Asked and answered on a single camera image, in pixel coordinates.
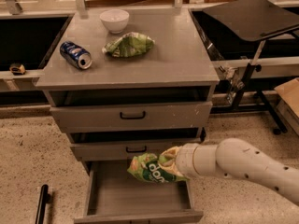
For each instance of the grey drawer cabinet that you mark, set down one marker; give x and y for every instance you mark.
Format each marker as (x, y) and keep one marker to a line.
(176, 70)

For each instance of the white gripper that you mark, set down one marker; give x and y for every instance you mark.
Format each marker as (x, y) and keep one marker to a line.
(185, 160)

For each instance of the black tray stand table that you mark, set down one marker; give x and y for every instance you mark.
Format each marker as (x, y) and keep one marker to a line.
(254, 45)

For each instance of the white ceramic bowl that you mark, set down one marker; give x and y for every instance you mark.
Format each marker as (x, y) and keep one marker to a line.
(115, 20)

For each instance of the grey open bottom drawer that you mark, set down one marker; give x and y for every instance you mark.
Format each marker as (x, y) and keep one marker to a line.
(115, 197)

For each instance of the green rice chip bag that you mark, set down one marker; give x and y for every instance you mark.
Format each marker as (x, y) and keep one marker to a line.
(146, 168)

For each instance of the grey middle drawer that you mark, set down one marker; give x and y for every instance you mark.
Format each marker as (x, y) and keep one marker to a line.
(110, 151)

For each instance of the blue soda can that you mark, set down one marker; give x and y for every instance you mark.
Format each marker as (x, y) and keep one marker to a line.
(76, 55)

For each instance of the black bar handle on floor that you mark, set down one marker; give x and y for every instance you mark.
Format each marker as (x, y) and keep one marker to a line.
(44, 199)

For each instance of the cardboard box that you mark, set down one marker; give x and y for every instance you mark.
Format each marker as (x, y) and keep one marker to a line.
(288, 106)

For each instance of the crumpled green snack bag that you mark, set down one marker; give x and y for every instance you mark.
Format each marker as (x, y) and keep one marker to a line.
(129, 45)

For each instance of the yellow tape measure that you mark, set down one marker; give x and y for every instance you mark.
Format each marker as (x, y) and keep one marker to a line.
(17, 69)

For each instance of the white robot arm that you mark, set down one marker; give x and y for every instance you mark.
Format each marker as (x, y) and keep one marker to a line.
(232, 158)

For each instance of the grey top drawer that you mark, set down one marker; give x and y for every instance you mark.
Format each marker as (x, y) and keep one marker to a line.
(110, 118)

